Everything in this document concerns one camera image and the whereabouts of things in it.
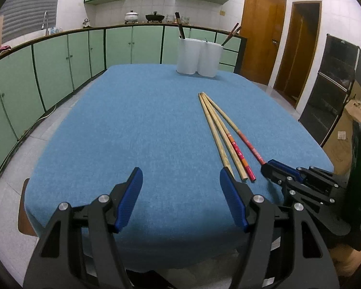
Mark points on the black chopstick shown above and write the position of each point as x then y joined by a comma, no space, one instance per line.
178,24
182,28

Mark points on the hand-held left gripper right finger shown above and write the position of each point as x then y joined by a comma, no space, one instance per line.
233,201

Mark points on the metal faucet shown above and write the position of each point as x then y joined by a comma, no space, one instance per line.
45,18

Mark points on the person's right forearm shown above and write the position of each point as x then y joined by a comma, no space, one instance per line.
349,262

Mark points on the white cooking pot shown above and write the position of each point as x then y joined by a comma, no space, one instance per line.
131,17

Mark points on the wooden door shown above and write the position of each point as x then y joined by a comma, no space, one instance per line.
258,36

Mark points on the wooden doorway frame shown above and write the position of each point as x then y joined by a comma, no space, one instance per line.
281,66

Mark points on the large cardboard box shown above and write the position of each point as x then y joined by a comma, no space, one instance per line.
343,144

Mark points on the reddish brown chopstick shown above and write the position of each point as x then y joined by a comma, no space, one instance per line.
231,33
234,34

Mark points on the white double utensil holder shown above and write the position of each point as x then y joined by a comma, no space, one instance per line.
188,57

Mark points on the blue tablecloth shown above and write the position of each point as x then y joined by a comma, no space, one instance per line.
138,126

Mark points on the small kettle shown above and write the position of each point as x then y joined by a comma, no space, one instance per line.
86,23

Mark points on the black wok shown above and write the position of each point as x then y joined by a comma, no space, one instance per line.
154,17

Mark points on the flat cardboard sheet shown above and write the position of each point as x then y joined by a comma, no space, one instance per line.
356,90

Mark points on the bamboo chopstick red striped end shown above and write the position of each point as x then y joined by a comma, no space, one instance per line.
252,150

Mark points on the black glass-front cabinet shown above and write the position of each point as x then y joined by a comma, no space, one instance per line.
328,96

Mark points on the plain bamboo chopstick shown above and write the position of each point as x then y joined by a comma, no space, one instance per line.
216,138
240,172

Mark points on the green base cabinets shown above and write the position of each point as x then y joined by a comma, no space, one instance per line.
48,66

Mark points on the pink cloth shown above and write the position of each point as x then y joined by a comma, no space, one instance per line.
2,50

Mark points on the grey window blind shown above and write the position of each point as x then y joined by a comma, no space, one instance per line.
27,6

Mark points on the bamboo chopstick red floral end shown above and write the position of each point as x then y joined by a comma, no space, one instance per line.
243,158

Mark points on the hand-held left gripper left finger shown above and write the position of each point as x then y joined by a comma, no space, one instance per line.
129,198

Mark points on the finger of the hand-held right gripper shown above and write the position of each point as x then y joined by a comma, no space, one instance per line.
285,168
273,176

